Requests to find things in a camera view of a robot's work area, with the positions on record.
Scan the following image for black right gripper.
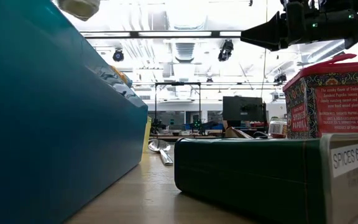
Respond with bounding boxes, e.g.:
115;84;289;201
241;0;358;52

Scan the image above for small glass barcode jar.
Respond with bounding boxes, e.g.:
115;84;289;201
268;119;288;139

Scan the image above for red smoked paprika tin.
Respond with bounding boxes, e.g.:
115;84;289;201
282;53;358;140

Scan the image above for dark green spice tin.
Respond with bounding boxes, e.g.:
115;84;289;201
174;133;358;224

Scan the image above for yellow Maruchan ramen packet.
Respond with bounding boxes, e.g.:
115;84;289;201
109;64;133;88

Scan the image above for black ceiling spotlight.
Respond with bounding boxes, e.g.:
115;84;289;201
273;73;288;85
218;39;234;62
112;49;125;62

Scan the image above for blue storage crates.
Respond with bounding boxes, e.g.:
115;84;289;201
208;122;265;129

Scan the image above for background wooden table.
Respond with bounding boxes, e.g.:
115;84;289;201
149;133;226;140

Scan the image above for black overhead rig beam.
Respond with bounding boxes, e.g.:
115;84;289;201
79;30;242;39

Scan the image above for plain silver metal spoon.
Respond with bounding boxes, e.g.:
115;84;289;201
147;139;174;166

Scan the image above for yellow translucent plastic bin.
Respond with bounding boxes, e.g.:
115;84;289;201
141;116;153;155

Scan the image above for dark teal plastic bin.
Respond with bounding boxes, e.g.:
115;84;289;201
0;0;149;224

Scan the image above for thin hanging ceiling cable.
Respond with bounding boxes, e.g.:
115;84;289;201
261;0;269;99

